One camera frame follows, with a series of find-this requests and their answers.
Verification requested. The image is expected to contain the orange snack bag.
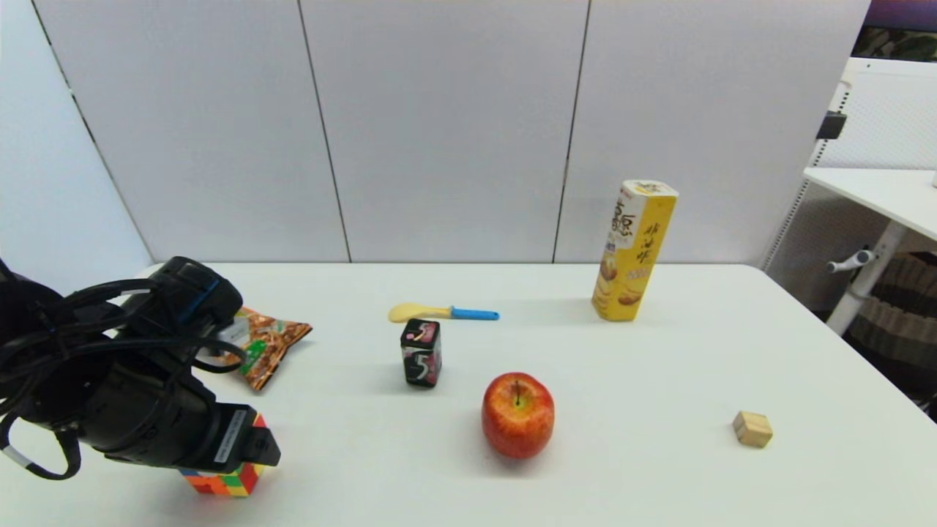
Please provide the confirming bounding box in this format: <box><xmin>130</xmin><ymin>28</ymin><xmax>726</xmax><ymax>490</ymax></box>
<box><xmin>196</xmin><ymin>306</ymin><xmax>314</xmax><ymax>392</ymax></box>

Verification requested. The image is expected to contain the tall yellow cracker box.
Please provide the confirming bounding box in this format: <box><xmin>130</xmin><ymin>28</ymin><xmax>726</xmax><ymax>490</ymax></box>
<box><xmin>591</xmin><ymin>180</ymin><xmax>679</xmax><ymax>323</ymax></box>

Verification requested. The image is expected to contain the white perforated panel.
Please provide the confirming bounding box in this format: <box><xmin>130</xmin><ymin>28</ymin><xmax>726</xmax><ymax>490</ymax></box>
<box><xmin>761</xmin><ymin>59</ymin><xmax>937</xmax><ymax>273</ymax></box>

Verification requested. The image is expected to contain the black cable bundle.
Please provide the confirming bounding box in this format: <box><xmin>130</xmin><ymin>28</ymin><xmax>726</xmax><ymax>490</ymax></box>
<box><xmin>0</xmin><ymin>280</ymin><xmax>250</xmax><ymax>375</ymax></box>

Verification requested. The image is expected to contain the yellow spoon with blue handle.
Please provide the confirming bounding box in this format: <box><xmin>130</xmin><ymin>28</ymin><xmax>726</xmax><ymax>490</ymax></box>
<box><xmin>388</xmin><ymin>302</ymin><xmax>500</xmax><ymax>324</ymax></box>

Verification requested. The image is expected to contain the multicoloured rubiks cube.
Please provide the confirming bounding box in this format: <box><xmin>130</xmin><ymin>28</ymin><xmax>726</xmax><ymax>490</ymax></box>
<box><xmin>181</xmin><ymin>414</ymin><xmax>268</xmax><ymax>498</ymax></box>

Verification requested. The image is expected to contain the black gum box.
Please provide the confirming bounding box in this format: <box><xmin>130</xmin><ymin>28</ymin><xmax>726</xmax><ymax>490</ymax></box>
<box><xmin>400</xmin><ymin>318</ymin><xmax>442</xmax><ymax>388</ymax></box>

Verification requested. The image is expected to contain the red apple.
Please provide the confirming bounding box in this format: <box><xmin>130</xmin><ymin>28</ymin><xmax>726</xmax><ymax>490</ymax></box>
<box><xmin>481</xmin><ymin>371</ymin><xmax>555</xmax><ymax>459</ymax></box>

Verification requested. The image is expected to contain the brown striped seat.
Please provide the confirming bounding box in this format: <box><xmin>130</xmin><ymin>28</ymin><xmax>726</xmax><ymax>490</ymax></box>
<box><xmin>842</xmin><ymin>253</ymin><xmax>937</xmax><ymax>422</ymax></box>

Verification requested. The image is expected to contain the small wooden cube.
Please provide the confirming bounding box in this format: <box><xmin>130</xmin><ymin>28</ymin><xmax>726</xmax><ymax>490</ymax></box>
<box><xmin>732</xmin><ymin>410</ymin><xmax>773</xmax><ymax>448</ymax></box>

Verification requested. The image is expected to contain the white desk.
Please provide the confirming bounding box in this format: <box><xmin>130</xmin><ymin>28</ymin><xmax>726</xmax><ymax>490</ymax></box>
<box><xmin>803</xmin><ymin>168</ymin><xmax>937</xmax><ymax>337</ymax></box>

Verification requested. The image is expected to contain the grey desk crank handle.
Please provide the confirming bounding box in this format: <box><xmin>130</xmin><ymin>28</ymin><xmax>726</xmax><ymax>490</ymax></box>
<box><xmin>826</xmin><ymin>250</ymin><xmax>878</xmax><ymax>275</ymax></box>

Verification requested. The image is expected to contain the black cable with white tape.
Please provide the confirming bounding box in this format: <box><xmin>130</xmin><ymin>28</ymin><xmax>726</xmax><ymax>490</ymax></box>
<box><xmin>0</xmin><ymin>411</ymin><xmax>83</xmax><ymax>481</ymax></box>

